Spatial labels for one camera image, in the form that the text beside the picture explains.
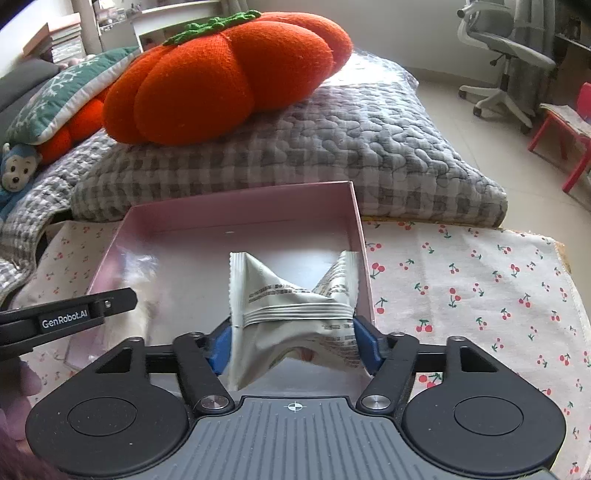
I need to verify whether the large orange pumpkin pillow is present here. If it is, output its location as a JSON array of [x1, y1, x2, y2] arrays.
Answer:
[[102, 11, 354, 147]]

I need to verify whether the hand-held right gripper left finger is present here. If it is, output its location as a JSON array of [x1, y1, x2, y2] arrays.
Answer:
[[90, 318, 236, 414]]

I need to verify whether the cherry print cloth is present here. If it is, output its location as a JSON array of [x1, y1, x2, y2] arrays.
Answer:
[[14, 219, 579, 480]]

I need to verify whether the person's left hand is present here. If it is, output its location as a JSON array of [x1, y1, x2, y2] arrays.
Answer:
[[0, 357, 43, 444]]

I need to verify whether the pink cardboard box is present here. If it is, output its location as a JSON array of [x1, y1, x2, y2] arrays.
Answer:
[[68, 181, 376, 385]]

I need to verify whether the green snowflake pillow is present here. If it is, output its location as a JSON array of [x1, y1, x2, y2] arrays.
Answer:
[[4, 46, 142, 147]]

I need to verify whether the dark red clothing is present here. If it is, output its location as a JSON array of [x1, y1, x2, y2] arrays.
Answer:
[[0, 429, 65, 480]]

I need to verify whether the white grey snack packet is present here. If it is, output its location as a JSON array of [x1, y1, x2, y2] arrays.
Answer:
[[226, 250, 375, 393]]

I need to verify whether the small orange pumpkin pillow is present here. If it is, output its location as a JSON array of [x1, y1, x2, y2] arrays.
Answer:
[[39, 88, 114, 165]]

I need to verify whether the grey checked quilted cushion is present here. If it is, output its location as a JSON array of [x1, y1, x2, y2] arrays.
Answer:
[[0, 51, 509, 306]]

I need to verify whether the blue monkey plush toy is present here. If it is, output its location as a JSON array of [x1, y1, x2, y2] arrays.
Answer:
[[0, 141, 45, 219]]

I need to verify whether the white side table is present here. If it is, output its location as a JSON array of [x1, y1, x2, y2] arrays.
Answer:
[[99, 0, 264, 52]]

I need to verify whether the stack of books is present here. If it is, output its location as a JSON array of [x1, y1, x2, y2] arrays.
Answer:
[[21, 11, 85, 61]]

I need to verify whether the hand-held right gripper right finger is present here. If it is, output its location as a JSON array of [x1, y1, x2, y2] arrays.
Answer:
[[352, 316, 502, 412]]

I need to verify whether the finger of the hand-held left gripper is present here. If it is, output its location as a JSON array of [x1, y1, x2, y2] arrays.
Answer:
[[91, 287, 138, 321]]

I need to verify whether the grey office chair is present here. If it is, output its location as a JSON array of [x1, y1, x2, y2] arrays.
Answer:
[[457, 0, 557, 134]]

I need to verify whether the red child chair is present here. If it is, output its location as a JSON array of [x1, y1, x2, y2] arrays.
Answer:
[[527, 82, 591, 195]]

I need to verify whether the dark desk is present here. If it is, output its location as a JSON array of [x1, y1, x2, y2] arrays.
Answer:
[[554, 0, 591, 89]]

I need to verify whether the dark grey sofa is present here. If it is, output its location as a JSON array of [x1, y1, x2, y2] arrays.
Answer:
[[0, 60, 62, 112]]

